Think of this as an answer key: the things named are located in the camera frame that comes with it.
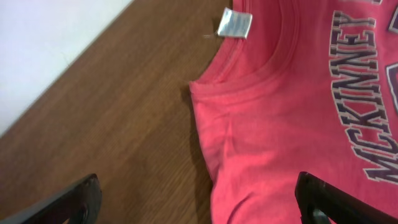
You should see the red McKinney Boyd t-shirt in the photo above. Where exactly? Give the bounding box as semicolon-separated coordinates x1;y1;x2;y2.
190;0;397;223

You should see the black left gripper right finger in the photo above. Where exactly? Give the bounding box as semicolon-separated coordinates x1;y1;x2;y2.
295;172;397;224

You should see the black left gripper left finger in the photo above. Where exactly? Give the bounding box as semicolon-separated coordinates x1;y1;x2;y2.
1;174;102;224

